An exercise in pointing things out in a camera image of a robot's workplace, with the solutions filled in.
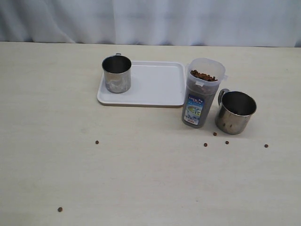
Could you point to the steel mug with pellets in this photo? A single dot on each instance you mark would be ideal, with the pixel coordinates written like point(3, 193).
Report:
point(117, 73)

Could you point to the steel mug poured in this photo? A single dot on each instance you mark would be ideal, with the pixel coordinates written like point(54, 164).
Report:
point(226, 120)

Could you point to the clear plastic jar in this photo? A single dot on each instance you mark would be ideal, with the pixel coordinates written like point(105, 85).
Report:
point(208, 66)

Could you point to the white plastic tray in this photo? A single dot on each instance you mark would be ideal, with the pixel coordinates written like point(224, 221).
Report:
point(154, 84)

